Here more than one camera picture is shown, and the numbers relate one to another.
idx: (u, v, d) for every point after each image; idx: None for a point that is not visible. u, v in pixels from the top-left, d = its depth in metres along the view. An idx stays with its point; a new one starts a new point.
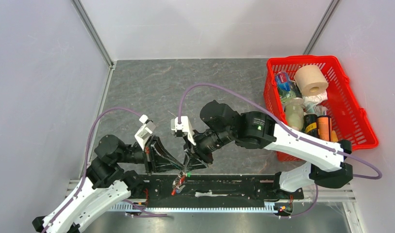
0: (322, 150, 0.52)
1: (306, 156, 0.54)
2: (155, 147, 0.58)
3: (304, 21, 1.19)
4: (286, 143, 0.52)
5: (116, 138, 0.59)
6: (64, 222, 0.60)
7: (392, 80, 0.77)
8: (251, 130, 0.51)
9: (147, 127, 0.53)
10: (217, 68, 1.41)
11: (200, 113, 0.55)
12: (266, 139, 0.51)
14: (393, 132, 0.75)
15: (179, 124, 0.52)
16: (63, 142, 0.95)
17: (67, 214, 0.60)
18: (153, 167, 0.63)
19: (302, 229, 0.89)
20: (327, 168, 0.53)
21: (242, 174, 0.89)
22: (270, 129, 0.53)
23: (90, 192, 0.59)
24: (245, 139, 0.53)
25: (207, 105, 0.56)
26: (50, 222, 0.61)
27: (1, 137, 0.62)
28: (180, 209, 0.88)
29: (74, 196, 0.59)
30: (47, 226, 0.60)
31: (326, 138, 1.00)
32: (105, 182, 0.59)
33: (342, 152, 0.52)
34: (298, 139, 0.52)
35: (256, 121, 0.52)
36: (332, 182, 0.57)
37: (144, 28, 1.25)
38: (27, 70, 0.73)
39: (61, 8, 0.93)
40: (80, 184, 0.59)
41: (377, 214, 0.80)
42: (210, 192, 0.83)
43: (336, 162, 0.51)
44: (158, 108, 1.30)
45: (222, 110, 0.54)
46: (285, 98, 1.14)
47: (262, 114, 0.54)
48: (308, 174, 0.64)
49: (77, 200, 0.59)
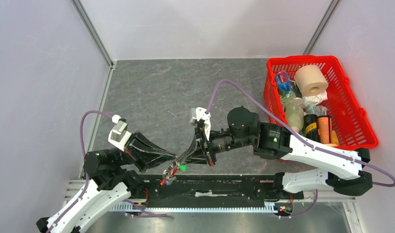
0: (339, 159, 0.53)
1: (321, 165, 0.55)
2: (135, 145, 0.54)
3: (304, 21, 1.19)
4: (302, 154, 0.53)
5: (96, 155, 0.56)
6: (69, 222, 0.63)
7: (392, 80, 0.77)
8: (268, 142, 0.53)
9: (115, 129, 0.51)
10: (217, 68, 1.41)
11: (228, 119, 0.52)
12: (283, 150, 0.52)
14: (393, 132, 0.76)
15: (205, 114, 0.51)
16: (63, 141, 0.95)
17: (72, 215, 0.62)
18: (143, 163, 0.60)
19: (302, 229, 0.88)
20: (346, 176, 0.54)
21: (243, 174, 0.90)
22: (286, 140, 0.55)
23: (95, 194, 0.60)
24: (264, 150, 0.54)
25: (236, 111, 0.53)
26: (55, 222, 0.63)
27: (1, 136, 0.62)
28: (180, 209, 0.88)
29: (79, 198, 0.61)
30: (51, 226, 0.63)
31: (326, 138, 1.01)
32: (110, 184, 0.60)
33: (359, 160, 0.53)
34: (314, 149, 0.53)
35: (272, 133, 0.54)
36: (353, 190, 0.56)
37: (144, 28, 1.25)
38: (27, 70, 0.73)
39: (61, 8, 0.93)
40: (85, 186, 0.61)
41: (377, 214, 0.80)
42: (210, 192, 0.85)
43: (354, 171, 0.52)
44: (158, 108, 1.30)
45: (253, 119, 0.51)
46: (285, 98, 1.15)
47: (278, 126, 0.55)
48: (325, 179, 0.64)
49: (82, 201, 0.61)
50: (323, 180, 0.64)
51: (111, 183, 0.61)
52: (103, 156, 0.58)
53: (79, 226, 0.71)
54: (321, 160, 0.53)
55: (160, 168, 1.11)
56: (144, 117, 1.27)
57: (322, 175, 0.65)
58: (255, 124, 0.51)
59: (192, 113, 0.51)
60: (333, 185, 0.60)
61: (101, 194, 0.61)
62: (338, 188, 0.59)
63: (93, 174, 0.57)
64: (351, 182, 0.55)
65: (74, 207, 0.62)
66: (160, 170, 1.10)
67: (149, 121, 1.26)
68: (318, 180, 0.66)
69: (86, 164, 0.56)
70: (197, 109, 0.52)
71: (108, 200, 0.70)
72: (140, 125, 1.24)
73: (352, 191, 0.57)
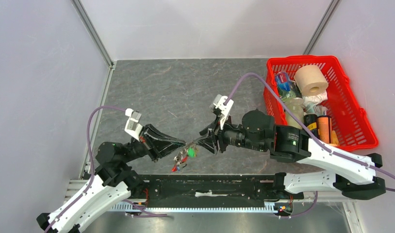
0: (354, 165, 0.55)
1: (337, 170, 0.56)
2: (149, 134, 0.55)
3: (304, 21, 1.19)
4: (320, 158, 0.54)
5: (112, 146, 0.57)
6: (72, 217, 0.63)
7: (392, 80, 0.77)
8: (286, 145, 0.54)
9: (133, 117, 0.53)
10: (217, 68, 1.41)
11: (244, 123, 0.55)
12: (303, 154, 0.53)
14: (393, 132, 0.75)
15: (223, 105, 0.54)
16: (63, 141, 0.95)
17: (75, 209, 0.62)
18: (155, 153, 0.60)
19: (302, 228, 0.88)
20: (359, 181, 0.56)
21: (243, 175, 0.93)
22: (304, 143, 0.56)
23: (99, 189, 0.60)
24: (281, 153, 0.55)
25: (251, 114, 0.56)
26: (57, 217, 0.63)
27: (1, 136, 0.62)
28: (180, 209, 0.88)
29: (83, 193, 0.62)
30: (53, 221, 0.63)
31: (326, 138, 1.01)
32: (115, 180, 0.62)
33: (374, 166, 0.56)
34: (332, 154, 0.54)
35: (291, 136, 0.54)
36: (363, 195, 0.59)
37: (145, 28, 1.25)
38: (27, 70, 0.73)
39: (61, 8, 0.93)
40: (90, 182, 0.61)
41: (377, 214, 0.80)
42: (210, 192, 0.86)
43: (369, 176, 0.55)
44: (158, 108, 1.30)
45: (270, 122, 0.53)
46: (285, 98, 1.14)
47: (295, 129, 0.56)
48: (332, 182, 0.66)
49: (87, 196, 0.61)
50: (331, 183, 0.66)
51: (117, 180, 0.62)
52: (118, 146, 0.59)
53: (79, 224, 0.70)
54: (337, 165, 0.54)
55: (160, 168, 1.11)
56: (144, 117, 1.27)
57: (329, 177, 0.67)
58: (271, 128, 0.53)
59: (215, 99, 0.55)
60: (341, 189, 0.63)
61: (105, 190, 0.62)
62: (348, 192, 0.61)
63: (104, 164, 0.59)
64: (363, 188, 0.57)
65: (79, 201, 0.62)
66: (160, 170, 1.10)
67: (149, 122, 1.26)
68: (324, 183, 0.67)
69: (101, 151, 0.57)
70: (222, 98, 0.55)
71: (107, 199, 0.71)
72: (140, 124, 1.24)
73: (362, 196, 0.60)
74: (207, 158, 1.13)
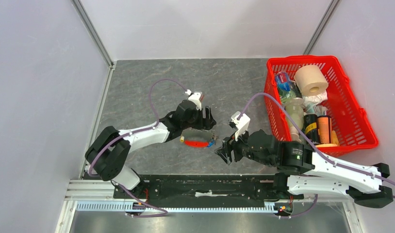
0: (359, 174, 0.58)
1: (343, 180, 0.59)
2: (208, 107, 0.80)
3: (304, 21, 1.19)
4: (323, 170, 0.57)
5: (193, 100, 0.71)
6: (140, 139, 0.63)
7: (392, 80, 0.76)
8: (291, 160, 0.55)
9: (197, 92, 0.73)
10: (217, 68, 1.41)
11: (250, 142, 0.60)
12: (306, 167, 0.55)
14: (393, 131, 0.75)
15: (237, 119, 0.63)
16: (63, 141, 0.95)
17: (147, 135, 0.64)
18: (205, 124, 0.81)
19: (302, 228, 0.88)
20: (367, 190, 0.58)
21: (243, 175, 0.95)
22: (308, 157, 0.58)
23: (165, 132, 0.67)
24: (287, 167, 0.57)
25: (255, 134, 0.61)
26: (132, 131, 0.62)
27: (1, 136, 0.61)
28: (180, 209, 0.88)
29: (153, 127, 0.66)
30: (125, 134, 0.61)
31: (326, 138, 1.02)
32: (170, 137, 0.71)
33: (379, 175, 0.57)
34: (335, 165, 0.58)
35: (295, 151, 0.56)
36: (373, 203, 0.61)
37: (144, 28, 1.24)
38: (27, 70, 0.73)
39: (61, 8, 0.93)
40: (156, 124, 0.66)
41: (377, 214, 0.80)
42: (210, 192, 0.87)
43: (375, 185, 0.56)
44: (158, 108, 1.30)
45: (271, 141, 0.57)
46: (285, 98, 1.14)
47: (300, 144, 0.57)
48: (345, 190, 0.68)
49: (156, 130, 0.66)
50: (343, 190, 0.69)
51: (172, 137, 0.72)
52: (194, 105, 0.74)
53: None
54: (343, 175, 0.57)
55: (160, 168, 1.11)
56: (144, 117, 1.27)
57: (341, 184, 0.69)
58: (271, 146, 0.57)
59: (232, 114, 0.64)
60: (355, 197, 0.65)
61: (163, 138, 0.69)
62: (360, 200, 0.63)
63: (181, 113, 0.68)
64: (372, 196, 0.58)
65: (148, 131, 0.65)
66: (160, 170, 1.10)
67: (149, 121, 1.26)
68: (335, 188, 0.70)
69: (184, 102, 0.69)
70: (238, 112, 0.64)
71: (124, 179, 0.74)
72: (140, 124, 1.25)
73: (373, 204, 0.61)
74: (207, 158, 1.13)
